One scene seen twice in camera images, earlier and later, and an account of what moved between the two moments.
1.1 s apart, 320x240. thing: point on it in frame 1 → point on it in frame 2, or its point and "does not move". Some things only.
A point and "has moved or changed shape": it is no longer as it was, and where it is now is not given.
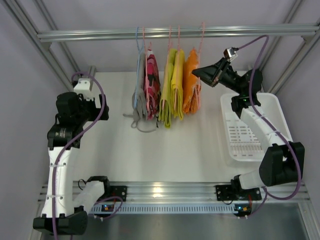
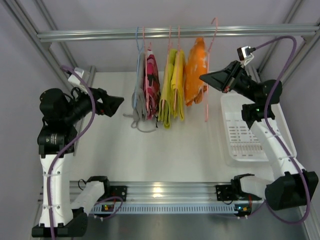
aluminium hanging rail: (267, 30) does not move
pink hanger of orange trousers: (197, 105) → (208, 52)
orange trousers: (191, 86) has moved or changed shape
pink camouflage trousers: (152, 89) does not move
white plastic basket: (243, 142) does not move
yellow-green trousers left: (165, 111) does not move
